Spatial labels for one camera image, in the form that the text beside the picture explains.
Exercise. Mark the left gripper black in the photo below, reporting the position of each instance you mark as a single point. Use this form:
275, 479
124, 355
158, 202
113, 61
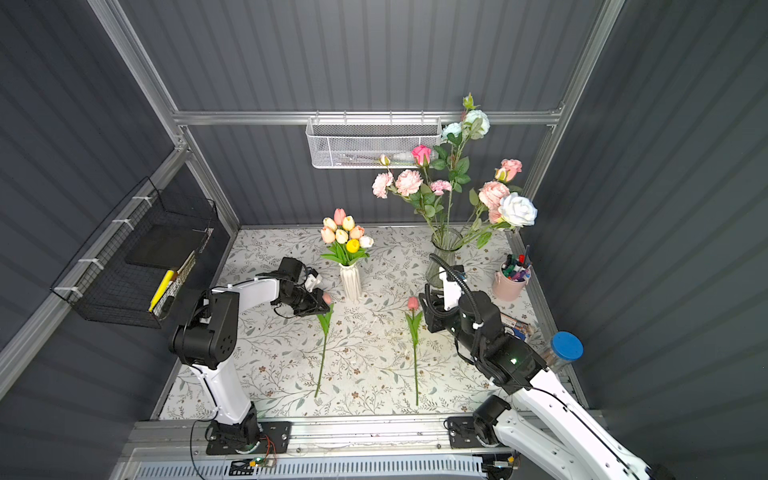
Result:
311, 299

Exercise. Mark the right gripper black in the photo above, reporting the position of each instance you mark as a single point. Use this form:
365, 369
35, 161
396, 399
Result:
434, 311

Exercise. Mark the light pink tulip stem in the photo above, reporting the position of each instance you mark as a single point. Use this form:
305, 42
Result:
325, 324

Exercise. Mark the dark pink tulip stem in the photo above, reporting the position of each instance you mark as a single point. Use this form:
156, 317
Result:
414, 317

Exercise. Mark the white ribbed ceramic vase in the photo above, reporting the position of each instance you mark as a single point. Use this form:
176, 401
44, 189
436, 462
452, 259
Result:
351, 282

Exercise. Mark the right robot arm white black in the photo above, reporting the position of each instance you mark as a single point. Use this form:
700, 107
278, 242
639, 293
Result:
534, 415

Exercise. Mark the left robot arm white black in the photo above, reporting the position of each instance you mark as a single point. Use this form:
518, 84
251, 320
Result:
206, 342

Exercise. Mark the tulip bouquet in vase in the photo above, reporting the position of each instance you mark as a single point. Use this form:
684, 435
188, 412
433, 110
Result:
346, 240

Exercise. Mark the clear glass vase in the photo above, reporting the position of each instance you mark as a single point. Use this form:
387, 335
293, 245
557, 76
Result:
441, 258

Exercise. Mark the rose bouquet in glass vase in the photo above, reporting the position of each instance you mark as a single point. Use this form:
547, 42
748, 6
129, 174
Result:
436, 187

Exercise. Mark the pink pen holder cup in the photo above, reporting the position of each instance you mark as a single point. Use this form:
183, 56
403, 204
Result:
508, 289

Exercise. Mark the blue printed card pack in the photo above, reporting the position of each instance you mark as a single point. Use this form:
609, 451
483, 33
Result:
517, 328

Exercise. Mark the markers in pink cup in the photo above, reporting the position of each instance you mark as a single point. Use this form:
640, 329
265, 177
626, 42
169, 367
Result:
517, 269

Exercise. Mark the clear jar blue lid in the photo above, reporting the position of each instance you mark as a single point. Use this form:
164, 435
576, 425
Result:
561, 350

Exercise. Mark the yellow marker in basket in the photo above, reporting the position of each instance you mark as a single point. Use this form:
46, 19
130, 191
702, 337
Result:
167, 280

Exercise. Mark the black notebook in basket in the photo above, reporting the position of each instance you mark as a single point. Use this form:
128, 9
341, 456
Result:
166, 247

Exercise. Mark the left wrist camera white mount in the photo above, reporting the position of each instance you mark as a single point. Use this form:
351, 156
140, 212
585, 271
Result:
312, 281

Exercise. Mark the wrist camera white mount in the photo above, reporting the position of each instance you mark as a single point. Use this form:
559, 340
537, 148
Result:
452, 291
312, 281

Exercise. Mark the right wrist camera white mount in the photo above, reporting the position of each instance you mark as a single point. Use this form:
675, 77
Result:
452, 291

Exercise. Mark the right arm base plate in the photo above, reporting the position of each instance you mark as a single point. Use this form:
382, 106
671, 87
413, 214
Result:
467, 432

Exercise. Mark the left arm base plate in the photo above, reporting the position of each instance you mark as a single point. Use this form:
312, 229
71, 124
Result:
256, 439

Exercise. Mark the white wire mesh basket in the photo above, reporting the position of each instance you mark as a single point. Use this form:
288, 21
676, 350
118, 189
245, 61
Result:
347, 145

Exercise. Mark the black wire wall basket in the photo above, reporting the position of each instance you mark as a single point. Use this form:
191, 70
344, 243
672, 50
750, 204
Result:
133, 273

